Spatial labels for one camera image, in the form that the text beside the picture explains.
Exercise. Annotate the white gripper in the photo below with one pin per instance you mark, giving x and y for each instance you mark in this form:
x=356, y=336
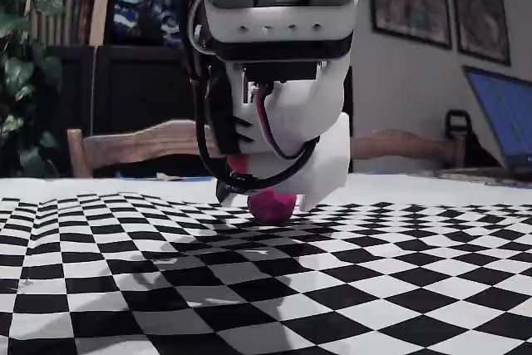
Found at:
x=321, y=172

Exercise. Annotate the pink faceted ball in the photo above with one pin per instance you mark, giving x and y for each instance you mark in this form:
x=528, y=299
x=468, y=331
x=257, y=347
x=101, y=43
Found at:
x=270, y=207

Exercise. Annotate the blue tape strip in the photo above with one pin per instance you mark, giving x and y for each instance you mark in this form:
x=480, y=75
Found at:
x=199, y=180

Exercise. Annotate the small tan paper scrap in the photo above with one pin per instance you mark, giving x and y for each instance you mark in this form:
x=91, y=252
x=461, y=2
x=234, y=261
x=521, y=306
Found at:
x=168, y=177

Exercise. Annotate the wooden chair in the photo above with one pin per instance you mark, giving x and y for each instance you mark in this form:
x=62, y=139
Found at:
x=399, y=143
x=145, y=139

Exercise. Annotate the black white checkered mat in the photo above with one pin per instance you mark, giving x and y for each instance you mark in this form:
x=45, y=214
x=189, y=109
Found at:
x=374, y=288

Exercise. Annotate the black cabinet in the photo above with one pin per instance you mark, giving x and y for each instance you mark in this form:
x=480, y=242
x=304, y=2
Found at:
x=137, y=89

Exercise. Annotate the black framed picture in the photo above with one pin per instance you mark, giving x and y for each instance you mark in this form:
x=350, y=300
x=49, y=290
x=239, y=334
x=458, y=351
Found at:
x=480, y=10
x=409, y=1

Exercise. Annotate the blue swirl painting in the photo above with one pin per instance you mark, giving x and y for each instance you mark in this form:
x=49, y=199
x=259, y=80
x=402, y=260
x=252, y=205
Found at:
x=137, y=10

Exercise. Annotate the open laptop blue screen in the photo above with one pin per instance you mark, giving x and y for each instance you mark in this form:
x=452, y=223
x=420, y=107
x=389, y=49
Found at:
x=503, y=109

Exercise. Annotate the wooden bookshelf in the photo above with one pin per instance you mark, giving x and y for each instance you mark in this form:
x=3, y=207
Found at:
x=101, y=6

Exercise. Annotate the row of upright books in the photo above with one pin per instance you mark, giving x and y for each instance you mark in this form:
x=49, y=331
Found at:
x=62, y=18

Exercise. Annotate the green leafy plant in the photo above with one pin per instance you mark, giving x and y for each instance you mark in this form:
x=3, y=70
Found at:
x=21, y=72

